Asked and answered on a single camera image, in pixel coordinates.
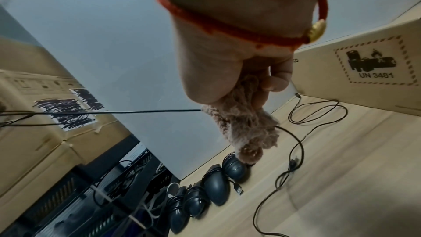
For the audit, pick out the person's right hand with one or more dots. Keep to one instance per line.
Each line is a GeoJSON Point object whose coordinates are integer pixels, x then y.
{"type": "Point", "coordinates": [223, 56]}

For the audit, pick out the pink fluffy wiping cloth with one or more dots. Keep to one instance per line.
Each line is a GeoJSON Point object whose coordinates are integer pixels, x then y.
{"type": "Point", "coordinates": [246, 126]}

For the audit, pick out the small stamped cardboard box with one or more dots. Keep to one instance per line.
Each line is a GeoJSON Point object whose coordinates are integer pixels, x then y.
{"type": "Point", "coordinates": [361, 56]}

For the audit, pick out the large stamped cardboard box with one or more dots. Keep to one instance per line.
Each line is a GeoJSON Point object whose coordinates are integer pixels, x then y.
{"type": "Point", "coordinates": [26, 87]}

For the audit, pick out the black stacked tray rack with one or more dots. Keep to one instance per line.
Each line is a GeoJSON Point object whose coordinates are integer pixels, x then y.
{"type": "Point", "coordinates": [65, 204]}

